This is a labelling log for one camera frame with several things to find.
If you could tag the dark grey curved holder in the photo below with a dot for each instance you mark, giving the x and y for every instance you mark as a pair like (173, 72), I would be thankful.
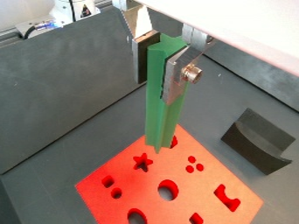
(260, 141)

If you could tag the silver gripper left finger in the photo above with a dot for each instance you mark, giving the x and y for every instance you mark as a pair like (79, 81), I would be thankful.
(143, 36)

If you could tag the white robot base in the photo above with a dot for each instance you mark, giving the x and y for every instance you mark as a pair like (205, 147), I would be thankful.
(66, 12)

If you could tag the red shape-sorting block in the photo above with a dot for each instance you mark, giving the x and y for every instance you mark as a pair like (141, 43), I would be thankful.
(176, 186)

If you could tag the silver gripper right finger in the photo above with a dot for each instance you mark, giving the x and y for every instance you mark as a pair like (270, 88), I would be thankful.
(181, 70)

